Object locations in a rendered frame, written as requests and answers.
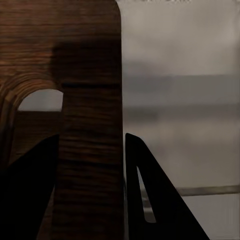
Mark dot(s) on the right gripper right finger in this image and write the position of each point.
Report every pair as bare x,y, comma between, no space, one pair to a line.
174,220

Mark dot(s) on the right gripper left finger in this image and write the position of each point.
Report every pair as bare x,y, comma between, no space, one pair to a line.
25,189

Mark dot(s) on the cutting board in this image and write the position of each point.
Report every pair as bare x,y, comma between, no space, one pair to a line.
73,46

